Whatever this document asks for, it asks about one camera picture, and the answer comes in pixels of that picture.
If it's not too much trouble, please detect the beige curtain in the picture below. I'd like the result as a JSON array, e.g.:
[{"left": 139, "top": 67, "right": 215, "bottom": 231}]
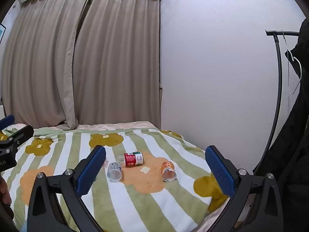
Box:
[
  {"left": 1, "top": 0, "right": 95, "bottom": 131},
  {"left": 72, "top": 0, "right": 161, "bottom": 126}
]

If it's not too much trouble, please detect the clear cup red label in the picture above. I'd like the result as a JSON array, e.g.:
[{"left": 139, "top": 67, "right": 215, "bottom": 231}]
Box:
[{"left": 117, "top": 151, "right": 144, "bottom": 168}]

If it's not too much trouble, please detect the person's left hand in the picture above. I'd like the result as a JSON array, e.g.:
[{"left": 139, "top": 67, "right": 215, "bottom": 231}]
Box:
[{"left": 0, "top": 175, "right": 12, "bottom": 206}]

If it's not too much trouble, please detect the clear cup blue white label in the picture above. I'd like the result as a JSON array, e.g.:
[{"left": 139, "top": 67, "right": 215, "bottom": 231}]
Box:
[{"left": 107, "top": 161, "right": 123, "bottom": 182}]

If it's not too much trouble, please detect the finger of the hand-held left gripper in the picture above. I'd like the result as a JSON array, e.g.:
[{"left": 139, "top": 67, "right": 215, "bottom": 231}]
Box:
[
  {"left": 0, "top": 115, "right": 15, "bottom": 131},
  {"left": 0, "top": 125, "right": 34, "bottom": 150}
]

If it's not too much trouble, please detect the clear cup orange label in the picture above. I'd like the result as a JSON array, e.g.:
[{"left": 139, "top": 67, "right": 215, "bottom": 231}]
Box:
[{"left": 161, "top": 161, "right": 177, "bottom": 182}]

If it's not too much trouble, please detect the black clothes rack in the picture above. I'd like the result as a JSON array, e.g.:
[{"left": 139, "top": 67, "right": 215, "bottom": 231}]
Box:
[{"left": 252, "top": 30, "right": 302, "bottom": 172}]

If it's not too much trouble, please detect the green striped floral blanket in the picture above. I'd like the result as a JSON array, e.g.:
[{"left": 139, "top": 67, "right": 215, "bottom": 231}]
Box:
[{"left": 0, "top": 124, "right": 230, "bottom": 232}]

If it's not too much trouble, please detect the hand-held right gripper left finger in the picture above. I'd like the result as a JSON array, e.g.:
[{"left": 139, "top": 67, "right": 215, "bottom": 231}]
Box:
[{"left": 26, "top": 145, "right": 107, "bottom": 232}]

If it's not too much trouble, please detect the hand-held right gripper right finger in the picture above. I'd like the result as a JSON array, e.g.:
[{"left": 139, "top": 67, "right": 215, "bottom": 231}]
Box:
[{"left": 205, "top": 145, "right": 284, "bottom": 232}]

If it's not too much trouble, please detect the white wire hanger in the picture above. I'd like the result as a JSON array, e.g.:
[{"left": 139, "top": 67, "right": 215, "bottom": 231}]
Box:
[{"left": 285, "top": 49, "right": 304, "bottom": 95}]

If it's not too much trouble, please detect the black hanging garment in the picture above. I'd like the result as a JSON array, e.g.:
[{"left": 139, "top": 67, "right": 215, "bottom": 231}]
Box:
[{"left": 253, "top": 17, "right": 309, "bottom": 232}]

